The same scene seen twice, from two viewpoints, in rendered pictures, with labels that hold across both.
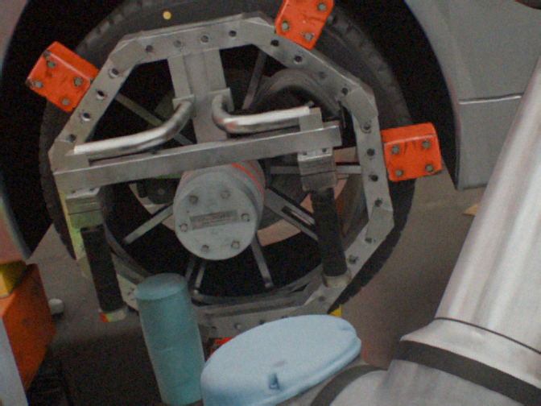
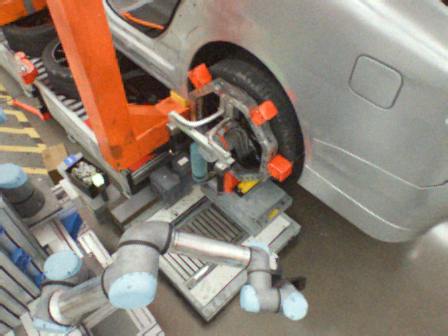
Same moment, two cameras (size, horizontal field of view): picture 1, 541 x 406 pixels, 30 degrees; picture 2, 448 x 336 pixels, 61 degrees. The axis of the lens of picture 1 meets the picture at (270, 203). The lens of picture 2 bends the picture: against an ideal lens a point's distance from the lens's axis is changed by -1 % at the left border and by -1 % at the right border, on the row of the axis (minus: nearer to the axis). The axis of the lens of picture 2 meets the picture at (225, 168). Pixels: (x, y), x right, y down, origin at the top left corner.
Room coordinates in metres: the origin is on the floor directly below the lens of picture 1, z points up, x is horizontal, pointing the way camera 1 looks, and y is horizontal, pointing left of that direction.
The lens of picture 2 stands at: (0.55, -0.74, 2.26)
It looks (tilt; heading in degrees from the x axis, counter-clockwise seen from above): 52 degrees down; 38
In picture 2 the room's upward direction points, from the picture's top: 1 degrees clockwise
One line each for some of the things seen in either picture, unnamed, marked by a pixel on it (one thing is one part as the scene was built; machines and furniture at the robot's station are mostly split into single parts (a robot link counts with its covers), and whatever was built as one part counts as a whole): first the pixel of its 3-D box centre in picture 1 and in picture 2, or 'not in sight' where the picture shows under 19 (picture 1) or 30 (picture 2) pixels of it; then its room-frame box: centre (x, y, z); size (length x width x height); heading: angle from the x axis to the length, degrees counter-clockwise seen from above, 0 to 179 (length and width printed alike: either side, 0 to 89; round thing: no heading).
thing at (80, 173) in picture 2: not in sight; (87, 176); (1.08, 0.67, 0.51); 0.20 x 0.14 x 0.13; 93
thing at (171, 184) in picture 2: not in sight; (183, 179); (1.55, 0.39, 0.26); 0.42 x 0.18 x 0.35; 174
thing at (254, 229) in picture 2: not in sight; (245, 194); (1.78, 0.05, 0.13); 0.50 x 0.36 x 0.10; 84
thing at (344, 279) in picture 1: (328, 233); (220, 181); (1.36, -0.07, 0.83); 0.04 x 0.04 x 0.16
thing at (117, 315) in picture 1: (102, 269); (173, 142); (1.40, 0.26, 0.83); 0.04 x 0.04 x 0.16
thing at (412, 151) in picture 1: (410, 152); (279, 168); (1.59, -0.24, 0.85); 0.09 x 0.08 x 0.07; 84
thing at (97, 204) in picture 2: not in sight; (87, 181); (1.08, 0.71, 0.44); 0.43 x 0.17 x 0.03; 84
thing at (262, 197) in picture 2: not in sight; (247, 177); (1.78, 0.05, 0.32); 0.40 x 0.30 x 0.28; 84
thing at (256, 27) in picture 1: (223, 184); (230, 133); (1.61, 0.07, 0.85); 0.54 x 0.07 x 0.54; 84
